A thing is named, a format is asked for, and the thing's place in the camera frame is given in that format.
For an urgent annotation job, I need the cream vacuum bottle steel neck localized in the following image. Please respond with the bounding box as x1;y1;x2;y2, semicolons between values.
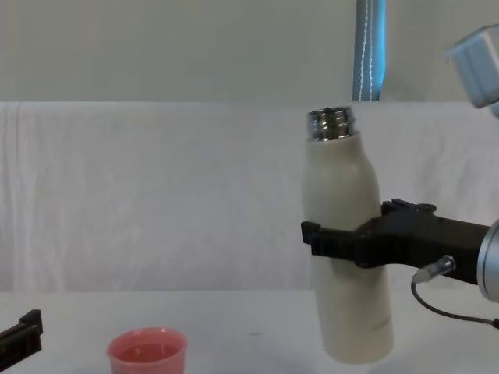
302;105;395;365

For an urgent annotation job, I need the thin dark cable silver plug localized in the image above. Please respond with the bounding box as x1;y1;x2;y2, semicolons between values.
409;255;499;328

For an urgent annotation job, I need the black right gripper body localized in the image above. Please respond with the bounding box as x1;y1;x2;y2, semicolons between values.
357;213;491;288

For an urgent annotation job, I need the white curtain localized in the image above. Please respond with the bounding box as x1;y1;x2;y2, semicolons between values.
0;101;499;293

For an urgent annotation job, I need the pink plastic cup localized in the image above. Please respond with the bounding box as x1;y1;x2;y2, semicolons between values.
107;326;188;374

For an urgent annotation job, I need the white table cloth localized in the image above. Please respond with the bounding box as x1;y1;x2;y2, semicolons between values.
0;290;499;374

